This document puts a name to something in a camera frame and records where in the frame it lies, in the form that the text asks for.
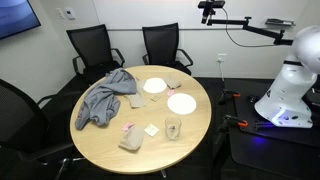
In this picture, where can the white paper plate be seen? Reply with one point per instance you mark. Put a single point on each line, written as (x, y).
(155, 85)
(181, 103)

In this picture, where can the white wall thermostat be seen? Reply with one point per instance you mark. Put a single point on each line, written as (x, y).
(70, 13)

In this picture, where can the black stereo camera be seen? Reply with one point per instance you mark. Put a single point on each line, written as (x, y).
(211, 4)

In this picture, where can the small brown sugar packet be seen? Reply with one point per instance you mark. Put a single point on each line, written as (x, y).
(155, 98)

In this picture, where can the wall mounted TV screen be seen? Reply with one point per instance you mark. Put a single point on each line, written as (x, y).
(15, 15)

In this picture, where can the black mesh office chair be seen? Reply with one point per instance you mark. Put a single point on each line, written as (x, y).
(91, 46)
(161, 41)
(20, 116)

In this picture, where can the black orange bar clamp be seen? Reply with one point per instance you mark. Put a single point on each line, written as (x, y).
(228, 95)
(230, 120)

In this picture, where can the brown paper napkin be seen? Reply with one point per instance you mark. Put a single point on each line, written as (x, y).
(136, 100)
(141, 84)
(132, 138)
(172, 83)

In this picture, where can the white wall outlet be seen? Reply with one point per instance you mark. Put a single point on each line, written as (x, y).
(221, 57)

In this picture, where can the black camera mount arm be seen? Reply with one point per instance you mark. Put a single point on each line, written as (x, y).
(260, 30)

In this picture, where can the grey whiteboard tray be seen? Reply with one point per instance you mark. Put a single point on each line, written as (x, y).
(280, 22)

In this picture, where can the pink sweetener packet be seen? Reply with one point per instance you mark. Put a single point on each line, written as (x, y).
(170, 92)
(127, 126)

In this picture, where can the white wall switch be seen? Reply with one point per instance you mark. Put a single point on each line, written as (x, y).
(59, 13)

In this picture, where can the grey hoodie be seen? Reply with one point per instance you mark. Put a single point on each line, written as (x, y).
(103, 100)

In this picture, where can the clear drinking glass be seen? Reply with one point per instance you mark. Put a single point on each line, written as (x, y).
(173, 133)

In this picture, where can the white packet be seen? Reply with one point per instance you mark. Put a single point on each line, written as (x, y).
(151, 130)

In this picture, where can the black robot mounting board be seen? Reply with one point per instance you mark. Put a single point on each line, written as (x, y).
(283, 146)

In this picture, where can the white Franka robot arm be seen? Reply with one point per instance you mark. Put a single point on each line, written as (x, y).
(286, 96)

